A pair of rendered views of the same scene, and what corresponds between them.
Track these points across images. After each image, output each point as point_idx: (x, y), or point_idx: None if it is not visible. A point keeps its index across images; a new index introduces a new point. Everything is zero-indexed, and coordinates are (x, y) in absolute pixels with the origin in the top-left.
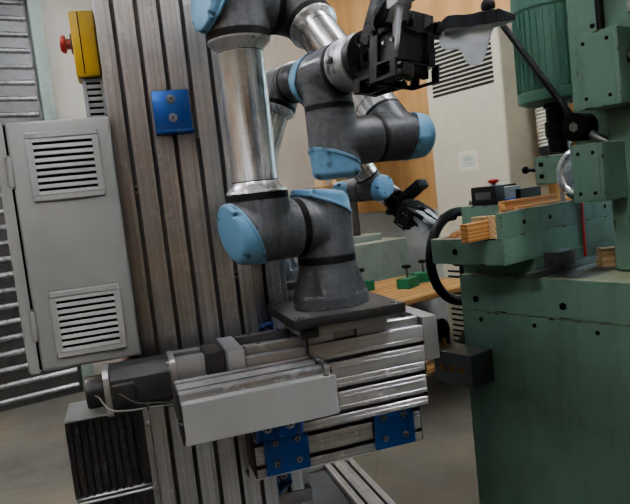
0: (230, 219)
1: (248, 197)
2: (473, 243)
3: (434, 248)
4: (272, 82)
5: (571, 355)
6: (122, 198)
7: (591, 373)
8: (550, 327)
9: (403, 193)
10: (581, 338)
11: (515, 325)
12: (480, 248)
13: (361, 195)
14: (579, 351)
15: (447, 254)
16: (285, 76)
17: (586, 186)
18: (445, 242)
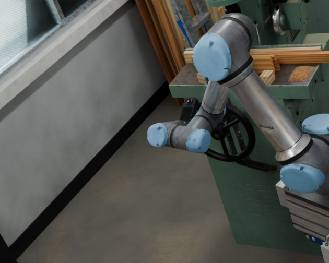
0: None
1: None
2: (318, 69)
3: (309, 88)
4: (245, 39)
5: (320, 100)
6: None
7: (325, 100)
8: (315, 95)
9: (192, 116)
10: (320, 88)
11: (308, 108)
12: (320, 69)
13: (215, 126)
14: (321, 95)
15: (313, 86)
16: (253, 26)
17: (304, 18)
18: (312, 80)
